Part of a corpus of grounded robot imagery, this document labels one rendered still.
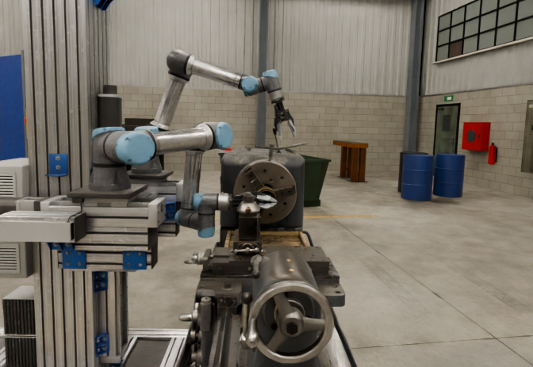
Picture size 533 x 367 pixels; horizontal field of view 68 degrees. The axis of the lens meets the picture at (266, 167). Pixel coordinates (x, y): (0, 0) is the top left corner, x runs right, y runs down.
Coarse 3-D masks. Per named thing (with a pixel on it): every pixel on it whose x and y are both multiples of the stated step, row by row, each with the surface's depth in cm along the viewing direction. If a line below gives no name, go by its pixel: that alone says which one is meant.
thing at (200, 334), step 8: (192, 312) 139; (216, 312) 124; (192, 320) 125; (192, 328) 127; (192, 336) 123; (200, 336) 123; (208, 336) 123; (192, 344) 128; (208, 344) 123; (192, 352) 126; (200, 352) 125; (208, 352) 123; (192, 360) 125; (200, 360) 124; (208, 360) 124
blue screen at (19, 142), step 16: (0, 64) 567; (16, 64) 547; (0, 80) 570; (16, 80) 551; (0, 96) 574; (16, 96) 554; (0, 112) 577; (16, 112) 557; (0, 128) 581; (16, 128) 561; (0, 144) 584; (16, 144) 564; (0, 160) 588
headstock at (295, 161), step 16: (224, 160) 208; (240, 160) 209; (288, 160) 210; (304, 160) 211; (224, 176) 208; (304, 176) 212; (224, 192) 209; (224, 224) 211; (272, 224) 212; (288, 224) 213
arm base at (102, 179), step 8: (96, 168) 145; (104, 168) 144; (112, 168) 145; (120, 168) 147; (96, 176) 144; (104, 176) 143; (112, 176) 144; (120, 176) 146; (88, 184) 147; (96, 184) 143; (104, 184) 143; (112, 184) 144; (120, 184) 145; (128, 184) 149
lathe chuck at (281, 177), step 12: (252, 168) 193; (264, 168) 193; (276, 168) 193; (240, 180) 193; (264, 180) 194; (276, 180) 194; (288, 180) 194; (240, 192) 194; (276, 204) 195; (288, 204) 195; (264, 216) 196; (276, 216) 196
